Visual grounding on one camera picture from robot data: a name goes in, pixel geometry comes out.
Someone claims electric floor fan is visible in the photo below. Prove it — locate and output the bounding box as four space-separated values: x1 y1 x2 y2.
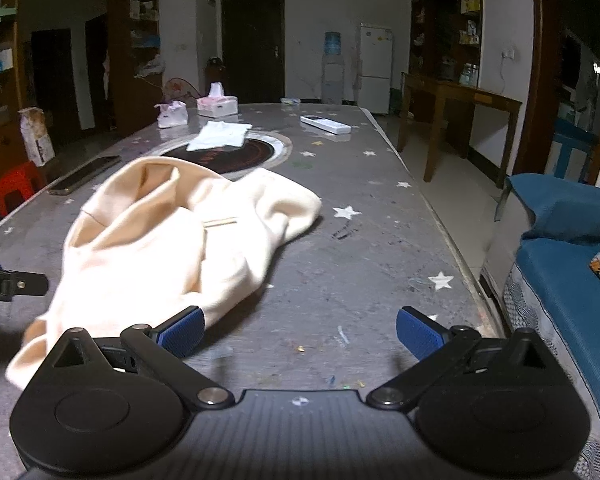
162 77 201 103

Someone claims white plastic tissue pack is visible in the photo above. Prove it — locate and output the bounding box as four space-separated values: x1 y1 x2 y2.
154 100 188 129

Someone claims white folded cloth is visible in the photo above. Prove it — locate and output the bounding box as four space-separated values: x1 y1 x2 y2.
186 120 253 152

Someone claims blue sofa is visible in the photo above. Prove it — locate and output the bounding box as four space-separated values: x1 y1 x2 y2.
480 172 600 480

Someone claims pink white tissue box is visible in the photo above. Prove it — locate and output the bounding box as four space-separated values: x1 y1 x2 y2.
196 82 239 116

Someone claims dark smartphone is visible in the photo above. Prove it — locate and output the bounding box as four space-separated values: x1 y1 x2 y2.
47 155 122 196

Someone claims grey star-print tablecloth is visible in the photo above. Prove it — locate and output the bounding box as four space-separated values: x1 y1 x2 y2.
0 102 506 413

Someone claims white water dispenser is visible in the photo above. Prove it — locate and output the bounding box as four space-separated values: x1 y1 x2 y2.
321 55 345 103

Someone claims wooden side table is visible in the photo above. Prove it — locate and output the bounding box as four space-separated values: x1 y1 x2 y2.
397 72 523 183

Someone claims red plastic stool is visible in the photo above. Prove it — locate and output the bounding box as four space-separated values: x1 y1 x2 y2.
0 161 46 217

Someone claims cream garment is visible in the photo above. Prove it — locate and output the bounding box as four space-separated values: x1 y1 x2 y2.
5 156 323 391

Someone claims white remote control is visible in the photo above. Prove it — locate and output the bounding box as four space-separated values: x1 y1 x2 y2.
300 114 352 135

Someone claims white refrigerator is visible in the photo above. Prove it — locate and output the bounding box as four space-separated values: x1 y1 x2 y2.
356 22 394 115

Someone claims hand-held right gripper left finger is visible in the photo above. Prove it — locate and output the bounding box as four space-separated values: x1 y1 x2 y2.
45 306 235 409

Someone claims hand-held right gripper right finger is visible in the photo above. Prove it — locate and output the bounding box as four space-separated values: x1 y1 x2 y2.
366 306 556 409

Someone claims wooden arched shelf unit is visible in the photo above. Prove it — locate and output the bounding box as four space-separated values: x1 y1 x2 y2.
0 0 161 216

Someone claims blue stool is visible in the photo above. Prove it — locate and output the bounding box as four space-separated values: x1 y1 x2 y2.
550 117 600 183

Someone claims dark wooden door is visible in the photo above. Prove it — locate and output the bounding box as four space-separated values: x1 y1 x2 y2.
221 0 286 103

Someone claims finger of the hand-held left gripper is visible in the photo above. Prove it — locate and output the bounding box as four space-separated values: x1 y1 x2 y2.
0 259 49 302

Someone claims brown white paper bag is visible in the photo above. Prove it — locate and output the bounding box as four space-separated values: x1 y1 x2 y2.
19 107 56 167

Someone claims round black induction cooktop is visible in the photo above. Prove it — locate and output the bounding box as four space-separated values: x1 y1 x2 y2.
159 130 293 181

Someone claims dark wooden display cabinet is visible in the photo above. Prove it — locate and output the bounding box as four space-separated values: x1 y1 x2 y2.
408 0 483 121

